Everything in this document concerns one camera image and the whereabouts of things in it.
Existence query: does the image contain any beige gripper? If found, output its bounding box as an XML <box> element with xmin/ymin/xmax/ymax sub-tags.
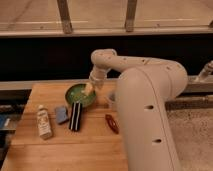
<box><xmin>84</xmin><ymin>68</ymin><xmax>107</xmax><ymax>96</ymax></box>

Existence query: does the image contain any small white bottle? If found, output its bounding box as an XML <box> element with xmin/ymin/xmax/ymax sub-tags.
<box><xmin>37</xmin><ymin>105</ymin><xmax>53</xmax><ymax>140</ymax></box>

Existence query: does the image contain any red chili pepper toy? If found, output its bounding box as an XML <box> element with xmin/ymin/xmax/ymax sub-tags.
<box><xmin>105</xmin><ymin>114</ymin><xmax>119</xmax><ymax>134</ymax></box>

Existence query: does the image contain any clear plastic cup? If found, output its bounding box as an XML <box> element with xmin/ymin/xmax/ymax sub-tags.
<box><xmin>107</xmin><ymin>92</ymin><xmax>116</xmax><ymax>110</ymax></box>

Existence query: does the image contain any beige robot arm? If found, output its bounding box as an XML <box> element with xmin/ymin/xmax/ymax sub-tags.
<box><xmin>89</xmin><ymin>49</ymin><xmax>188</xmax><ymax>171</ymax></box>

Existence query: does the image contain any black white striped case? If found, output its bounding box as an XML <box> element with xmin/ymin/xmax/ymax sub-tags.
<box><xmin>69</xmin><ymin>102</ymin><xmax>82</xmax><ymax>131</ymax></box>

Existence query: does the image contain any blue sponge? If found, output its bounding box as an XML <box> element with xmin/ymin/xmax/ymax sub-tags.
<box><xmin>55</xmin><ymin>106</ymin><xmax>68</xmax><ymax>124</ymax></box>

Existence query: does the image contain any green ceramic bowl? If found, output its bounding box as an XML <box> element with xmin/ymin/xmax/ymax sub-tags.
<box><xmin>65</xmin><ymin>84</ymin><xmax>96</xmax><ymax>107</ymax></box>

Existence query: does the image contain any wooden cutting board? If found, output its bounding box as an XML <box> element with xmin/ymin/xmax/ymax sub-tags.
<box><xmin>1</xmin><ymin>81</ymin><xmax>128</xmax><ymax>171</ymax></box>

